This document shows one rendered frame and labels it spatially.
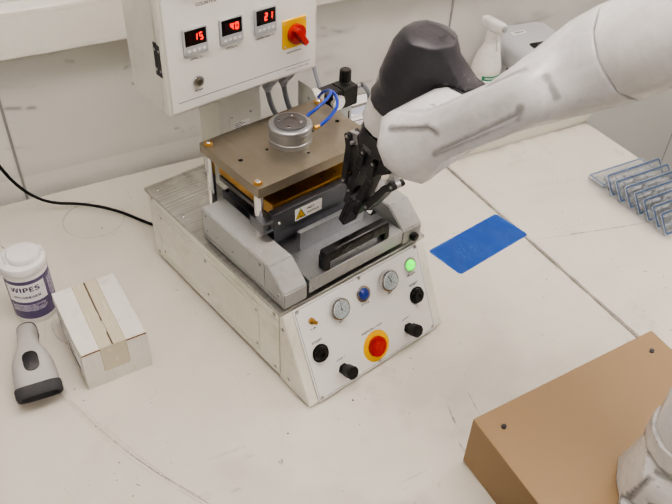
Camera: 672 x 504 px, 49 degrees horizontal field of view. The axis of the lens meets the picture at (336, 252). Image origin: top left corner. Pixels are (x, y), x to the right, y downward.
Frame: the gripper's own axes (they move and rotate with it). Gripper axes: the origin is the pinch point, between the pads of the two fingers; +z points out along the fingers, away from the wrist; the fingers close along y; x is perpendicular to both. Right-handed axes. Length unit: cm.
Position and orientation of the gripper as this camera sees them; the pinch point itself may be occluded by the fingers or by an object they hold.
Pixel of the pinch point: (352, 207)
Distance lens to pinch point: 126.5
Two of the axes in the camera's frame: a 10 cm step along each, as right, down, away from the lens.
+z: -2.5, 5.4, 8.0
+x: 7.7, -4.0, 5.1
